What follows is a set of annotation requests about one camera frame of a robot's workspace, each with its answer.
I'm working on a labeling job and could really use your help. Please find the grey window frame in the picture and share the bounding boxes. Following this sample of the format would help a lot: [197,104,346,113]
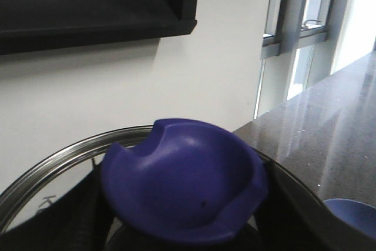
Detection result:
[254,0,375,117]

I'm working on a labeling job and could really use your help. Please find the light blue bowl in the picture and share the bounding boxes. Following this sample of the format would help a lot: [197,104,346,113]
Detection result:
[324,198,375,239]

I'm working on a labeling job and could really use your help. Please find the black range hood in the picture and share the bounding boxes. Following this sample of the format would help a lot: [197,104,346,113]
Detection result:
[1,0,197,55]

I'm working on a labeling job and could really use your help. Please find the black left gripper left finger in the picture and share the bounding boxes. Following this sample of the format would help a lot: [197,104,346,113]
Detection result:
[1,165,115,250]

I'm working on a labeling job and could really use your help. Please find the glass pot lid blue knob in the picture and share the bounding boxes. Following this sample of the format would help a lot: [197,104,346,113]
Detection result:
[0,118,325,247]

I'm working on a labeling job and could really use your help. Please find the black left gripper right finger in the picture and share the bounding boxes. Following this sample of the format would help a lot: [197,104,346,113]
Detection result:
[244,148,375,250]

